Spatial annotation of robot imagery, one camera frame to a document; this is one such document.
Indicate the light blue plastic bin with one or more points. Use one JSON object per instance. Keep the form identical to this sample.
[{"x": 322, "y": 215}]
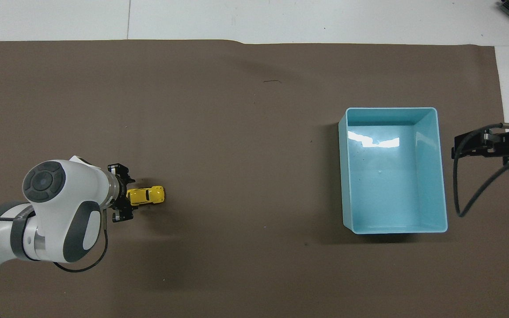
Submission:
[{"x": 393, "y": 176}]

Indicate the yellow toy beetle car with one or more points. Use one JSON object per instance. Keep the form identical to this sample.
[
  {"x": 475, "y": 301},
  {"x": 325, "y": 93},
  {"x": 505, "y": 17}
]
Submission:
[{"x": 147, "y": 195}]

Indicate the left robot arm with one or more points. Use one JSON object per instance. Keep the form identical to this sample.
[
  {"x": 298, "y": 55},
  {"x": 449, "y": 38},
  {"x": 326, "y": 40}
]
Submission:
[{"x": 66, "y": 198}]

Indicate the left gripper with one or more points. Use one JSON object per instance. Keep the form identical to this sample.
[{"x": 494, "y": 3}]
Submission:
[{"x": 123, "y": 194}]

